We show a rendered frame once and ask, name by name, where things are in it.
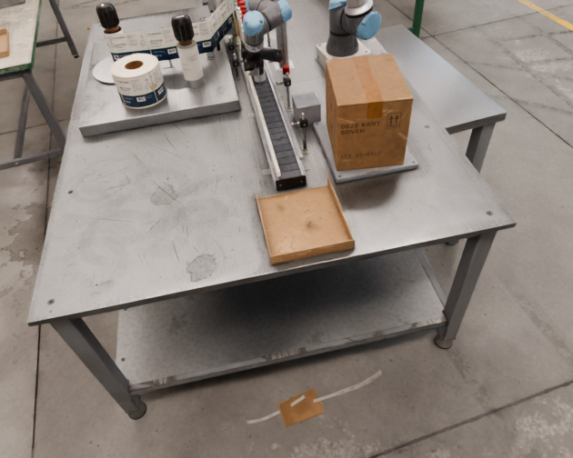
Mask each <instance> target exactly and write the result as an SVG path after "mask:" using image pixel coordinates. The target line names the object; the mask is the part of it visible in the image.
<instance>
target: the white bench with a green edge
mask: <svg viewBox="0 0 573 458"><path fill-rule="evenodd" d="M49 3H50V5H51V6H52V9H53V11H54V13H55V17H56V19H57V21H58V23H59V25H60V27H61V30H62V32H63V34H64V36H60V37H57V38H52V39H47V40H43V41H38V42H37V41H36V40H37V33H38V26H39V18H40V11H41V4H42V0H25V4H22V5H15V6H10V7H6V8H1V9H0V29H4V28H7V30H8V33H9V45H10V55H9V56H8V57H5V58H1V59H0V82H2V81H5V80H10V79H15V78H19V77H23V79H24V81H25V88H24V93H23V100H22V106H21V113H20V118H19V125H18V130H17V137H16V143H15V154H14V159H13V160H8V161H4V162H1V163H0V170H4V169H7V168H11V167H16V166H19V165H23V164H30V163H33V162H37V161H41V160H45V159H48V158H52V157H56V156H59V155H63V153H64V149H65V141H66V138H65V135H64V133H63V131H62V129H61V127H60V125H59V123H58V122H57V120H56V118H55V116H54V114H53V112H52V110H51V108H50V106H49V104H48V102H47V101H46V99H45V96H44V94H43V92H42V90H41V88H40V86H39V84H38V83H37V81H36V80H35V77H34V75H33V67H34V61H35V48H36V47H40V46H45V45H53V44H58V43H62V42H67V44H68V46H69V49H70V51H71V53H72V55H75V56H74V58H77V57H79V55H78V52H77V50H76V47H75V43H74V41H73V39H72V38H73V37H72V36H71V35H70V33H69V30H68V28H67V25H66V23H65V19H64V18H63V16H62V13H61V11H60V8H59V6H58V4H57V1H56V0H49ZM30 93H31V95H32V96H33V98H34V99H35V102H36V104H37V106H38V108H39V110H40V111H41V113H42V115H43V117H44V119H45V121H46V123H47V124H48V126H49V128H50V130H51V132H52V134H53V136H54V137H55V139H56V141H57V143H58V145H59V147H60V148H57V149H54V150H50V151H46V152H42V153H39V154H32V155H28V156H24V157H22V152H23V145H24V139H25V126H26V118H27V111H28V105H29V97H30Z"/></svg>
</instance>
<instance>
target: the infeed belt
mask: <svg viewBox="0 0 573 458"><path fill-rule="evenodd" d="M265 74H266V69H265ZM251 76H252V80H253V83H254V86H255V89H256V94H257V98H258V101H259V103H260V107H261V110H262V113H263V116H264V119H265V122H266V128H267V131H268V133H269V137H270V140H271V143H272V146H273V149H274V152H275V156H276V160H277V164H278V167H279V170H280V176H278V180H279V181H281V180H286V179H290V178H295V177H300V176H302V174H301V171H300V168H299V165H298V162H297V158H296V156H295V153H294V150H293V147H292V144H291V142H290V139H289V137H288V134H287V130H286V127H285V124H284V121H283V119H282V116H281V114H280V111H279V108H278V105H277V102H276V98H275V96H274V93H273V90H272V87H271V84H270V83H269V80H268V77H267V74H266V81H265V82H264V83H260V84H259V83H256V82H255V79H254V76H253V75H251Z"/></svg>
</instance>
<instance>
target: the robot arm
mask: <svg viewBox="0 0 573 458"><path fill-rule="evenodd" d="M274 1H275V0H246V9H247V11H248V12H247V13H246V14H245V15H244V18H243V30H244V43H243V44H241V57H243V62H244V68H245V72H246V71H252V72H250V73H249V75H258V76H261V75H262V74H263V73H264V69H263V66H264V60H263V59H265V60H268V61H273V62H278V63H280V62H281V61H282V60H283V56H282V51H281V50H278V49H275V48H271V47H266V46H264V35H265V34H267V33H268V32H270V31H272V30H274V29H275V28H277V27H279V26H280V25H282V24H284V23H285V22H286V21H288V20H289V19H291V17H292V11H291V8H290V5H289V4H288V2H287V1H286V0H280V1H277V2H276V3H274ZM328 10H329V37H328V39H327V45H326V51H327V53H328V54H329V55H332V56H336V57H345V56H351V55H354V54H356V53H357V52H358V50H359V43H358V40H357V39H358V38H359V39H362V40H368V39H371V38H372V37H373V36H375V35H376V33H377V32H378V29H379V28H380V26H381V15H380V14H379V13H378V12H377V11H375V10H374V6H373V1H372V0H330V1H329V8H328Z"/></svg>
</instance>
